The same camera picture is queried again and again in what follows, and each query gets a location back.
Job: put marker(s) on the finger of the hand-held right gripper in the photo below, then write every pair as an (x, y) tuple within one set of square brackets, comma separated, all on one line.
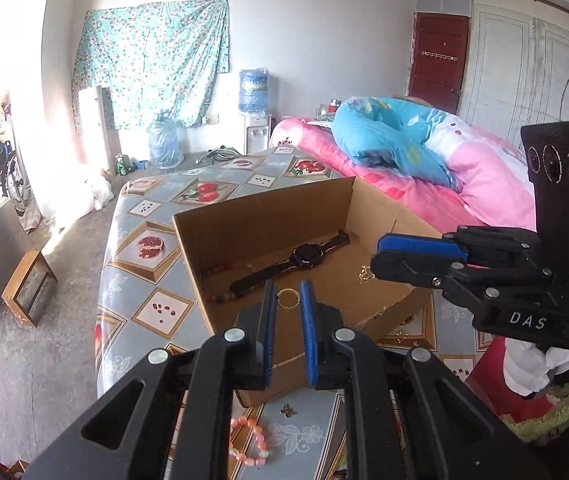
[(414, 246), (404, 266)]

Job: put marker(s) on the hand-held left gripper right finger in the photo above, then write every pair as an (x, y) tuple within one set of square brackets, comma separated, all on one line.
[(309, 330)]

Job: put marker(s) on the black smartwatch with pink stripe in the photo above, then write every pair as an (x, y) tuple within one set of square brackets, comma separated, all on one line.
[(307, 255)]

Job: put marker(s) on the white plastic bag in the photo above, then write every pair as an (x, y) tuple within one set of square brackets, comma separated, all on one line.
[(98, 192)]

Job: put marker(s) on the dark red door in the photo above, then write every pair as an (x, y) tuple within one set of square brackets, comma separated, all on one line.
[(439, 75)]

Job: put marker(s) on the white board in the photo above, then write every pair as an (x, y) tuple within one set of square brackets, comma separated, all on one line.
[(95, 120)]

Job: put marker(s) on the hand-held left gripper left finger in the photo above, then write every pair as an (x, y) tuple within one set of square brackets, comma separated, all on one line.
[(267, 330)]

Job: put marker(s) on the red jar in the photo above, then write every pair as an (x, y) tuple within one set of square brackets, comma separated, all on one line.
[(333, 106)]

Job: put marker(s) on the wooden stool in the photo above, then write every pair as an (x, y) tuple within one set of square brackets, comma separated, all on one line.
[(28, 257)]

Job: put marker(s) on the empty clear water jug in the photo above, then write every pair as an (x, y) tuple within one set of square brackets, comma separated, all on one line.
[(164, 142)]

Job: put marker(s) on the white wardrobe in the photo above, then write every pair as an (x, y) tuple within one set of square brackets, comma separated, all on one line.
[(514, 60)]

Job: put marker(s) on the brown cardboard box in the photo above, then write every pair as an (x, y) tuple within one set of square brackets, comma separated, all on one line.
[(264, 225)]

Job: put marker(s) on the blue capped water jug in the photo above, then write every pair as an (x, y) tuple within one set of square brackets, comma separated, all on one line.
[(253, 91)]

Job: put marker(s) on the green fleece garment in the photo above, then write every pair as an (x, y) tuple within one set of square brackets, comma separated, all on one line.
[(559, 410)]

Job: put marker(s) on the teal floral curtain cloth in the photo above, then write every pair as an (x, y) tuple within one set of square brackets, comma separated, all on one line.
[(154, 60)]

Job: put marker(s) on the person's right forearm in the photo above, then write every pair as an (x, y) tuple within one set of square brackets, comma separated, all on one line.
[(529, 365)]

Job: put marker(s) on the green can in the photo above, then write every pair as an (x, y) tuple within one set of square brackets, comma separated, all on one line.
[(121, 165)]

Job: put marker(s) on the blue patterned quilt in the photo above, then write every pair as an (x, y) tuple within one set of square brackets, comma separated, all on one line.
[(394, 135)]

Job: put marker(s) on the white water dispenser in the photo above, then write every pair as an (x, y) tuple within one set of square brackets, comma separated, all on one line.
[(257, 132)]

